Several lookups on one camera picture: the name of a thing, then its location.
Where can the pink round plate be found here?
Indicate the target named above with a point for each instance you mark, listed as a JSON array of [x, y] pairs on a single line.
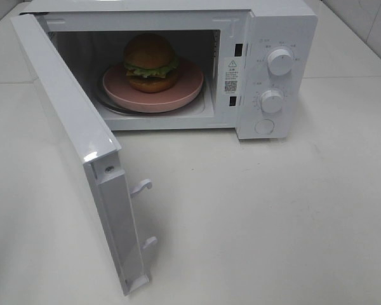
[[185, 90]]

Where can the round white door button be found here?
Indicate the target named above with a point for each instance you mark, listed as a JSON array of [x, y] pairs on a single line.
[[265, 127]]

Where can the upper white power knob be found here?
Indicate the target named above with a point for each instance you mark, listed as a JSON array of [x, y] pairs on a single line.
[[280, 61]]

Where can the white microwave oven body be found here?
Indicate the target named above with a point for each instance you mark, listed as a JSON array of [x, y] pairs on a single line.
[[228, 40]]

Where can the glass microwave turntable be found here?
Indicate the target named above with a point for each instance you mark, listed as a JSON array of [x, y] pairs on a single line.
[[197, 106]]

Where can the lower white timer knob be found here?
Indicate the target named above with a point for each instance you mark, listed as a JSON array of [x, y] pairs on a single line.
[[271, 101]]

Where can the burger with lettuce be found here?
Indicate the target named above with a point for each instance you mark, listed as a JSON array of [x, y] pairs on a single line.
[[151, 63]]

